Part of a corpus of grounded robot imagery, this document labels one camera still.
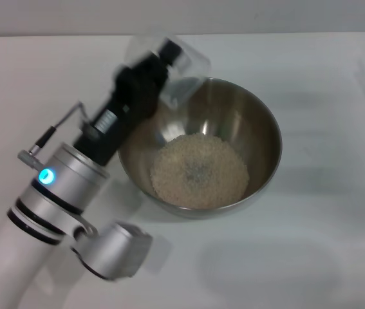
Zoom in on clear plastic measuring cup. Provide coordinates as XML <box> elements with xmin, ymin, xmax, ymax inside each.
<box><xmin>126</xmin><ymin>34</ymin><xmax>212</xmax><ymax>110</ymax></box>

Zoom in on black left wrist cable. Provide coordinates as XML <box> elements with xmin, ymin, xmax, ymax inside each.
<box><xmin>17</xmin><ymin>101</ymin><xmax>89</xmax><ymax>164</ymax></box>

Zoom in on uncooked rice grains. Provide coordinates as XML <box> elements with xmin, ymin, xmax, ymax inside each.
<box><xmin>149</xmin><ymin>133</ymin><xmax>250</xmax><ymax>209</ymax></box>

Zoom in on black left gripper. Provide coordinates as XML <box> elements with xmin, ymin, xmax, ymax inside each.
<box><xmin>74</xmin><ymin>38</ymin><xmax>183</xmax><ymax>167</ymax></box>

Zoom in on stainless steel mixing bowl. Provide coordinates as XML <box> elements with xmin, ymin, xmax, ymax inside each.
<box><xmin>117</xmin><ymin>77</ymin><xmax>283</xmax><ymax>220</ymax></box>

